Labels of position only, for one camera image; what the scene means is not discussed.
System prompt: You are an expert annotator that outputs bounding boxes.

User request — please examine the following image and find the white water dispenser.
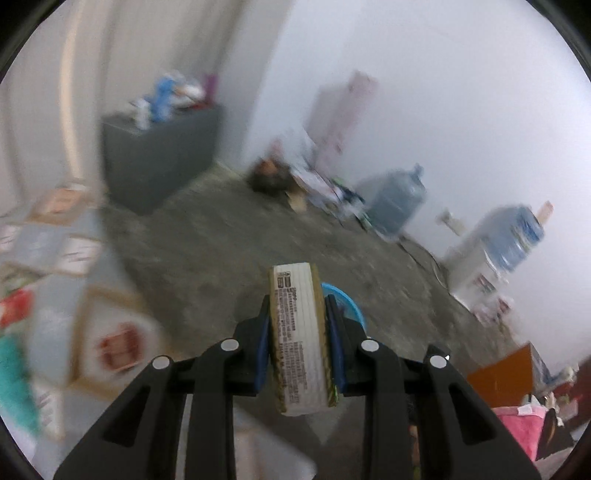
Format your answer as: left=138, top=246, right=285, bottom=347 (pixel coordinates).
left=445, top=240, right=514, bottom=324

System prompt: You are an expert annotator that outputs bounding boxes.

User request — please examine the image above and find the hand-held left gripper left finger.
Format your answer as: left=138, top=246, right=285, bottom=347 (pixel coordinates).
left=53, top=293, right=273, bottom=480

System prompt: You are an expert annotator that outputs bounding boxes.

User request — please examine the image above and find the dark grey cabinet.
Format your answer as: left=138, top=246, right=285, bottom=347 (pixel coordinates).
left=100, top=104, right=223, bottom=217

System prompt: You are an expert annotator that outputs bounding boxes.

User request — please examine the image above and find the pile of floor clutter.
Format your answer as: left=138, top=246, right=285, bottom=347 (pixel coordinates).
left=247, top=136, right=370, bottom=228

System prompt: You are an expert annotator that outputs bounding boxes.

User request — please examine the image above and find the pink cloth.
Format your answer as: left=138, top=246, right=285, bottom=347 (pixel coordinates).
left=492, top=406, right=575, bottom=462

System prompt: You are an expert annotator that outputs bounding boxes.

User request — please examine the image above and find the tall pink box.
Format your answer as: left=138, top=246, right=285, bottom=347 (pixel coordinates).
left=306, top=71, right=378, bottom=158

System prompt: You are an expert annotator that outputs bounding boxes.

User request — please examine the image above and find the blue labelled water jug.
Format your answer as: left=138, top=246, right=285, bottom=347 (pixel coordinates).
left=484, top=204, right=546, bottom=274

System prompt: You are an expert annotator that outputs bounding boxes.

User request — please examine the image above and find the white wall socket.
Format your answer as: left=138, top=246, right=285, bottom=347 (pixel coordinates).
left=438, top=210, right=468, bottom=234

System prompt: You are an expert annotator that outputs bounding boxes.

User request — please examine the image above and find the stack of printed cardboard boxes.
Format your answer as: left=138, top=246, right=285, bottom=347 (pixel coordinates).
left=0, top=185, right=168, bottom=445

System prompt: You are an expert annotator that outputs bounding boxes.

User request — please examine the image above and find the blue plastic bucket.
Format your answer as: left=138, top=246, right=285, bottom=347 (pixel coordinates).
left=321, top=282, right=369, bottom=334

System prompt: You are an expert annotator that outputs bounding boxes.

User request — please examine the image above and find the orange board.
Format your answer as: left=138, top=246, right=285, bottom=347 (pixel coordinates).
left=466, top=344, right=537, bottom=408

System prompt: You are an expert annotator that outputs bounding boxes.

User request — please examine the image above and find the large blue water jug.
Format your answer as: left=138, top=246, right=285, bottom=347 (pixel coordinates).
left=367, top=164, right=426, bottom=241

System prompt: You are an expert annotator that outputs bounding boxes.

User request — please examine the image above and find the white olive-edged packet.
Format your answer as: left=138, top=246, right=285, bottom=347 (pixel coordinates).
left=267, top=262, right=343, bottom=417

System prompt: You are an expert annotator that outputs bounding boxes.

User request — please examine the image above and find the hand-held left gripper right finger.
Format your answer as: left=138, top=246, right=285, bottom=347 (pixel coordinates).
left=323, top=293, right=543, bottom=480

